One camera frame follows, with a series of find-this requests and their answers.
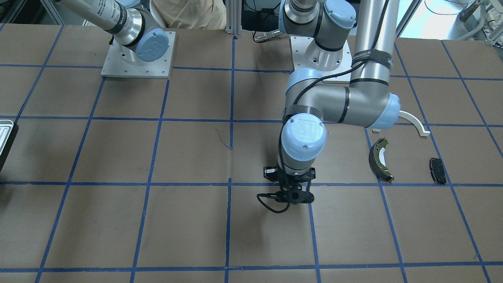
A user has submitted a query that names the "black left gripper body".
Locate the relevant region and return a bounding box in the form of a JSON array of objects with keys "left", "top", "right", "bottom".
[{"left": 263, "top": 166, "right": 316, "bottom": 204}]

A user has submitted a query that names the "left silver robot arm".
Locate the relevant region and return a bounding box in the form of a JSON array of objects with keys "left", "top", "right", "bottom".
[{"left": 257, "top": 0, "right": 400, "bottom": 205}]

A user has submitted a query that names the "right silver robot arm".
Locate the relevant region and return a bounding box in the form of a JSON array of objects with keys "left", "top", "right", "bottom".
[{"left": 54, "top": 0, "right": 169, "bottom": 62}]

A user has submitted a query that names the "silver metal tray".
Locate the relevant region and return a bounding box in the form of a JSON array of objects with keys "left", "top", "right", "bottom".
[{"left": 0, "top": 119, "right": 14, "bottom": 154}]

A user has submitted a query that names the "green brake shoe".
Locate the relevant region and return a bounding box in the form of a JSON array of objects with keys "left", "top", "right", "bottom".
[{"left": 368, "top": 138, "right": 395, "bottom": 182}]

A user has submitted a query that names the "white curved plastic part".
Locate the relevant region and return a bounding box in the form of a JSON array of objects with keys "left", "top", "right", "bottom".
[{"left": 370, "top": 110, "right": 431, "bottom": 137}]

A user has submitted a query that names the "black brake pad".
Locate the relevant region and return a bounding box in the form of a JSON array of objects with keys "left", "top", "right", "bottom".
[{"left": 429, "top": 158, "right": 447, "bottom": 184}]

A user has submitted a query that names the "person in beige shirt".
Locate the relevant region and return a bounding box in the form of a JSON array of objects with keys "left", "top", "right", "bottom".
[{"left": 151, "top": 0, "right": 227, "bottom": 30}]

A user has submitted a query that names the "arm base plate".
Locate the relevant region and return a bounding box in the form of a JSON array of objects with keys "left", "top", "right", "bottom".
[
  {"left": 101, "top": 31, "right": 176, "bottom": 79},
  {"left": 288, "top": 36, "right": 352, "bottom": 86}
]

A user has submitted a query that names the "aluminium frame post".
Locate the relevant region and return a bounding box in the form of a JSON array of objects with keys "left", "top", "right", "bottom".
[{"left": 224, "top": 0, "right": 242, "bottom": 37}]

